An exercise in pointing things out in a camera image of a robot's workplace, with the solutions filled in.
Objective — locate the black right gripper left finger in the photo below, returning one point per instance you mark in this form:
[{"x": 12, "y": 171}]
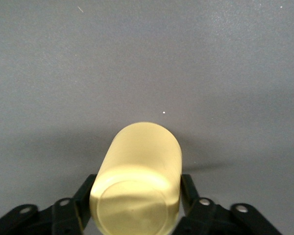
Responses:
[{"x": 68, "y": 215}]

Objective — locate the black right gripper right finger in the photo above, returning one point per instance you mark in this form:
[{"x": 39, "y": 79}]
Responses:
[{"x": 201, "y": 218}]

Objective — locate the yellow plastic cup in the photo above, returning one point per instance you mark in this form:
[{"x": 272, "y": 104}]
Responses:
[{"x": 137, "y": 171}]

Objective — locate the dark grey table mat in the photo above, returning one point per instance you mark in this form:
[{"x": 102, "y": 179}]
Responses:
[{"x": 137, "y": 61}]

